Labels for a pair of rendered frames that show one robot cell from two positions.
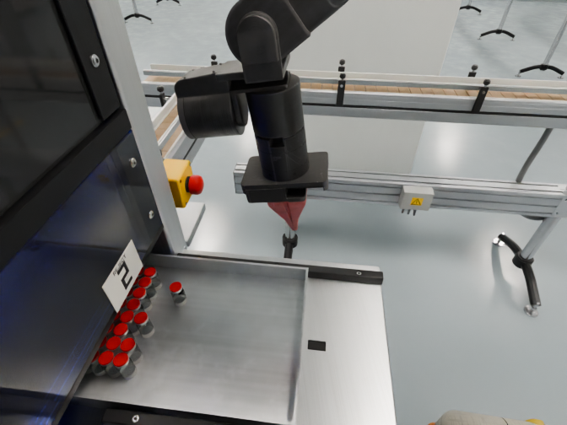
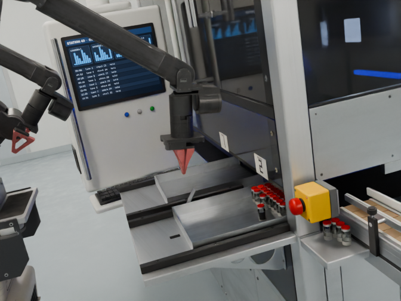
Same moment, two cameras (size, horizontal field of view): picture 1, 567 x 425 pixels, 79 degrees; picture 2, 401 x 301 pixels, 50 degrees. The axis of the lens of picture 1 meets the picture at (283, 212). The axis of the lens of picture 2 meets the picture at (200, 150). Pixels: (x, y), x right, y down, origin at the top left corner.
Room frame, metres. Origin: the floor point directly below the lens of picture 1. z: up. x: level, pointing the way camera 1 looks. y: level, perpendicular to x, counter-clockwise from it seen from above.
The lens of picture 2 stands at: (1.35, -0.31, 1.43)
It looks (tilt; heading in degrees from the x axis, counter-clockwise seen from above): 16 degrees down; 161
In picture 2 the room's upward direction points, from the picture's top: 10 degrees counter-clockwise
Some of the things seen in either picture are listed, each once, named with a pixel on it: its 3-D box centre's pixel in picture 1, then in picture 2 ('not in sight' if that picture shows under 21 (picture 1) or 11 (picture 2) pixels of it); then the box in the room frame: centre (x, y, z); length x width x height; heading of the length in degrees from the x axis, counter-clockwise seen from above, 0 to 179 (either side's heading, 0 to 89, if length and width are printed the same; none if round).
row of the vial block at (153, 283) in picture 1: (134, 317); (272, 200); (0.31, 0.25, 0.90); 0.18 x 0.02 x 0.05; 173
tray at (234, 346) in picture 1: (199, 326); (237, 212); (0.30, 0.14, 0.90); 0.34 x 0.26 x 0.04; 83
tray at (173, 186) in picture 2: not in sight; (206, 179); (-0.04, 0.18, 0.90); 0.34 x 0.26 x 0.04; 83
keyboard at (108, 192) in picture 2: not in sight; (142, 184); (-0.41, 0.01, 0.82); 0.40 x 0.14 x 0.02; 91
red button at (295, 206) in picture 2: (193, 185); (298, 206); (0.55, 0.18, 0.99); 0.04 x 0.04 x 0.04; 83
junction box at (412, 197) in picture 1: (415, 197); not in sight; (1.11, -0.55, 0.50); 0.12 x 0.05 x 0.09; 83
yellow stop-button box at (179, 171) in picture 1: (171, 183); (315, 200); (0.56, 0.23, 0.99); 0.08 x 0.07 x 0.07; 83
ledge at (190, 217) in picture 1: (168, 221); (338, 245); (0.58, 0.27, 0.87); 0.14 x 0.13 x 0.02; 83
